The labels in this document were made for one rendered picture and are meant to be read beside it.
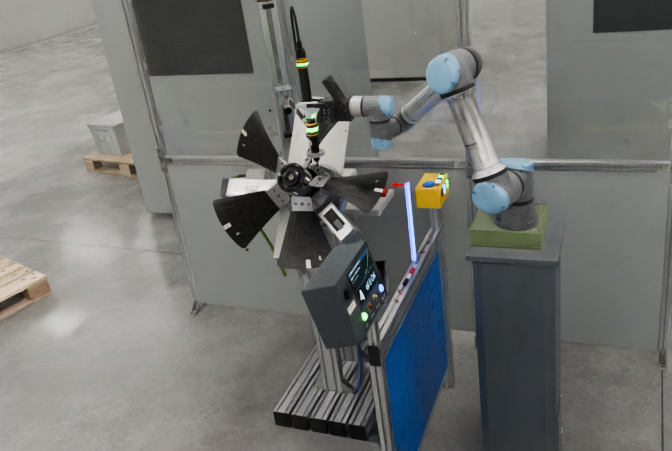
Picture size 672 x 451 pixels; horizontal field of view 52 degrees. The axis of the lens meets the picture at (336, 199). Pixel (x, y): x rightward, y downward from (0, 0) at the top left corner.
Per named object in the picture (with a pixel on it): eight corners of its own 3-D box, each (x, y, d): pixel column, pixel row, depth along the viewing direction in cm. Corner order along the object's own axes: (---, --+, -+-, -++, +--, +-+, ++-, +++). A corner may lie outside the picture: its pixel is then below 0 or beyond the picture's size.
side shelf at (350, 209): (326, 192, 348) (325, 187, 346) (394, 194, 334) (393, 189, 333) (307, 213, 328) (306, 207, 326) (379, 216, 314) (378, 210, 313)
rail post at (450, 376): (447, 382, 330) (435, 237, 299) (455, 383, 328) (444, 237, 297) (445, 387, 326) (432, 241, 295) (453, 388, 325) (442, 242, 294)
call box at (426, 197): (426, 195, 295) (424, 172, 290) (449, 196, 291) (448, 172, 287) (416, 211, 281) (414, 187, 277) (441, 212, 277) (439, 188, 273)
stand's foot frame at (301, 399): (325, 345, 369) (323, 333, 366) (405, 355, 353) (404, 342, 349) (275, 425, 318) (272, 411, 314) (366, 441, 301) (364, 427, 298)
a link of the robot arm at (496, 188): (529, 198, 227) (470, 41, 220) (508, 215, 217) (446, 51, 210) (499, 204, 236) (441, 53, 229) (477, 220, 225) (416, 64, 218)
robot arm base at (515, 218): (543, 215, 243) (543, 189, 239) (532, 233, 231) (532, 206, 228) (500, 210, 250) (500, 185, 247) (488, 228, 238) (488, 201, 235)
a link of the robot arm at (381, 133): (402, 142, 253) (399, 114, 249) (384, 152, 246) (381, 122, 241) (384, 140, 258) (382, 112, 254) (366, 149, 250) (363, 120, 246)
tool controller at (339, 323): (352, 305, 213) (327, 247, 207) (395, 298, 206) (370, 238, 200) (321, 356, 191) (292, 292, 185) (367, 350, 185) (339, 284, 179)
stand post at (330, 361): (329, 397, 331) (301, 227, 295) (347, 399, 327) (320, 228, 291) (326, 403, 327) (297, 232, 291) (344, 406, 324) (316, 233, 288)
